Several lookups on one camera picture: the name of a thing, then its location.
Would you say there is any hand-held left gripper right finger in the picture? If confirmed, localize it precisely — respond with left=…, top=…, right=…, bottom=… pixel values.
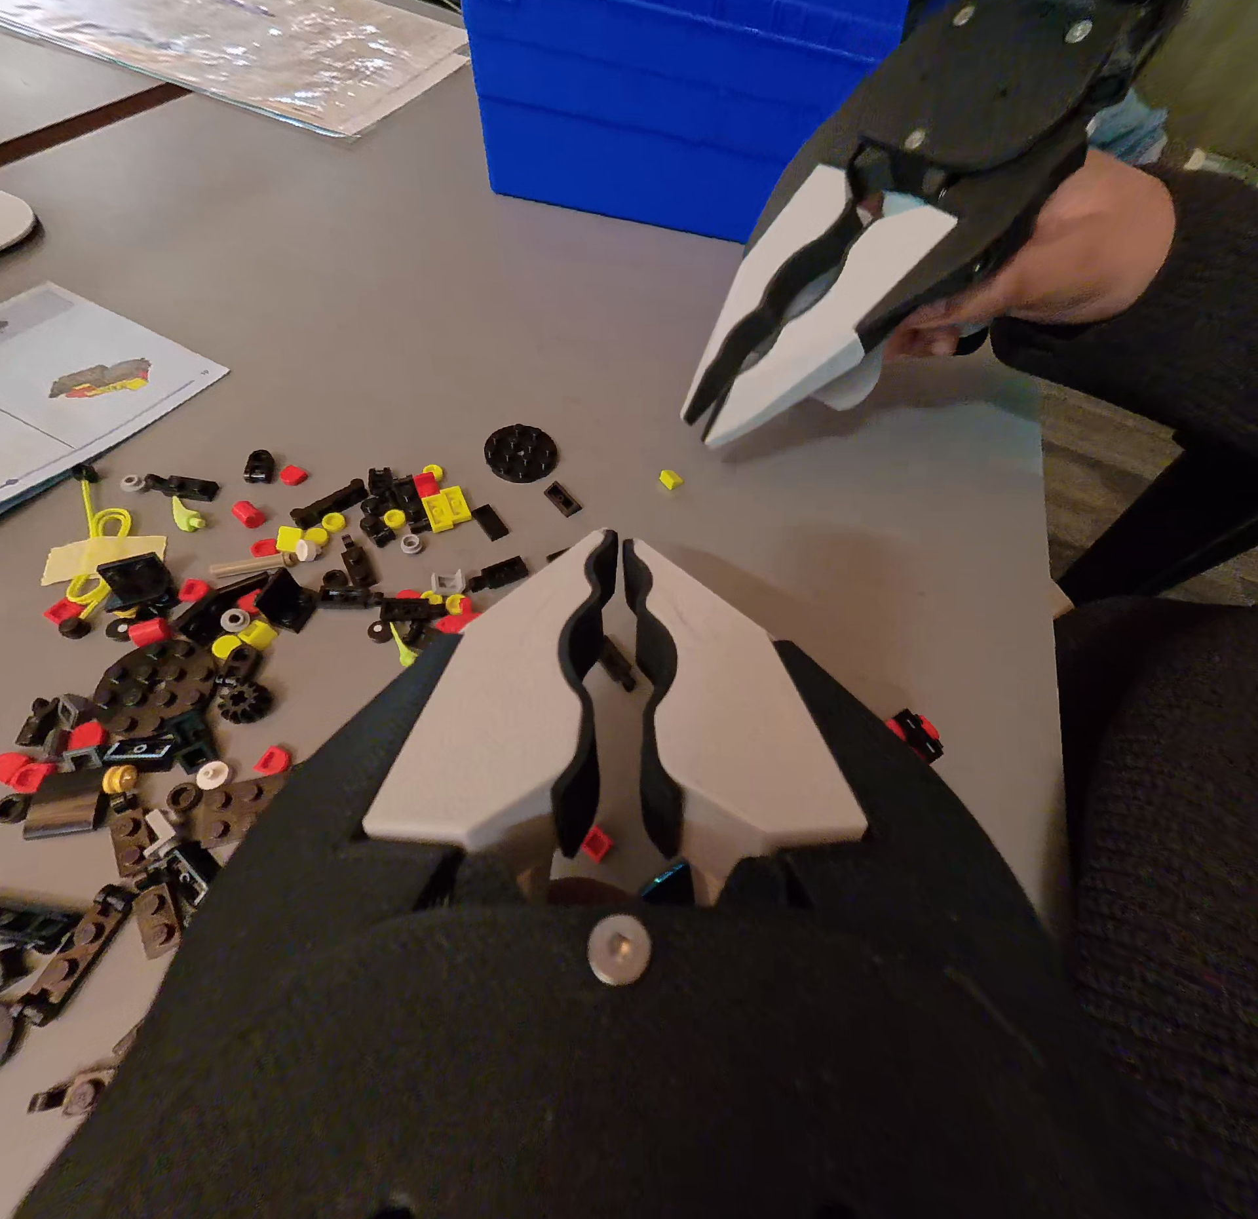
left=621, top=539, right=869, bottom=894

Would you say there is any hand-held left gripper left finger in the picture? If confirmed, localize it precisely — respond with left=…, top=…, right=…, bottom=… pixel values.
left=362, top=529, right=620, bottom=858

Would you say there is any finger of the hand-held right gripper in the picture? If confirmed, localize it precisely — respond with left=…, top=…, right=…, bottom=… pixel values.
left=679, top=164, right=866, bottom=430
left=700, top=201, right=961, bottom=452

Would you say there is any red yellow black lego assembly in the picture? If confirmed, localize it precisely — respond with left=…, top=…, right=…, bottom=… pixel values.
left=884, top=710, right=945, bottom=764

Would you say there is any pile of loose lego pieces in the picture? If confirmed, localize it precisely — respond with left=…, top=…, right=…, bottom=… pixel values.
left=0, top=449, right=585, bottom=1116

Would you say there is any black round lego plate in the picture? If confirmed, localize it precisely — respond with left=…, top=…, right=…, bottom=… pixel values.
left=484, top=423, right=559, bottom=483

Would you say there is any lego instruction booklet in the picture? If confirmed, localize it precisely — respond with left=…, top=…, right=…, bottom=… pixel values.
left=0, top=281, right=229, bottom=513

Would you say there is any person's right hand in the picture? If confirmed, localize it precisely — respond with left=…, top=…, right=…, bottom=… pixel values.
left=884, top=148, right=1176, bottom=359

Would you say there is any blue plastic bin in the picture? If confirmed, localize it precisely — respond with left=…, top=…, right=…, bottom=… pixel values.
left=456, top=0, right=916, bottom=245

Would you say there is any person's black knit sweater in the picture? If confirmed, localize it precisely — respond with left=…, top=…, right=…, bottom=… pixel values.
left=1056, top=594, right=1258, bottom=1219

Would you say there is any plastic covered paper sheet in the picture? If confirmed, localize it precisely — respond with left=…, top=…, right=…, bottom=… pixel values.
left=0, top=0, right=471, bottom=140

